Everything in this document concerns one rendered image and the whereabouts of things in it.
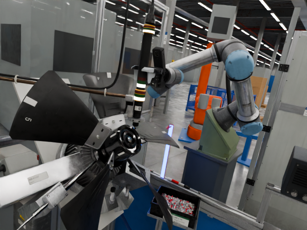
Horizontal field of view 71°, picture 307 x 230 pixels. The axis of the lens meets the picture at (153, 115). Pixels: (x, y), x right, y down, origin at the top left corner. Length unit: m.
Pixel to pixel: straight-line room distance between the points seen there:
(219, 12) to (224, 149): 3.71
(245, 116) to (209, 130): 0.24
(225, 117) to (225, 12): 3.56
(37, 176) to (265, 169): 2.29
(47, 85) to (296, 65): 2.21
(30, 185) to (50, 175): 0.07
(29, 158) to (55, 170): 0.09
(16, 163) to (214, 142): 1.04
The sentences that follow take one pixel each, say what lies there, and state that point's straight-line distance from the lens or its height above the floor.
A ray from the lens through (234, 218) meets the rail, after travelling 1.24.
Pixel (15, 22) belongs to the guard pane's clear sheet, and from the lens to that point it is 1.34.
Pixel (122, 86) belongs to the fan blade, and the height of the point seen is 1.38.
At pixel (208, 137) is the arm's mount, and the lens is 1.40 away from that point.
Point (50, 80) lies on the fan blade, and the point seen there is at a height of 1.41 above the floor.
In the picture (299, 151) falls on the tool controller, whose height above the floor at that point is 1.24.
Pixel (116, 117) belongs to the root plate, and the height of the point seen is 1.27.
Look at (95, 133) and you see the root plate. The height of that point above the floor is 1.24.
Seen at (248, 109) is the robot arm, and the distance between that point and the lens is 1.23.
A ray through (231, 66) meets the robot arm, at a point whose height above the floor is 1.54.
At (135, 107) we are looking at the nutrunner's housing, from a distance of 0.86.
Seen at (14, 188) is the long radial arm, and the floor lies 1.11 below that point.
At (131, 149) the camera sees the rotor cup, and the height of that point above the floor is 1.19.
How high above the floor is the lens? 1.50
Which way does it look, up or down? 13 degrees down
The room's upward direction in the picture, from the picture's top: 9 degrees clockwise
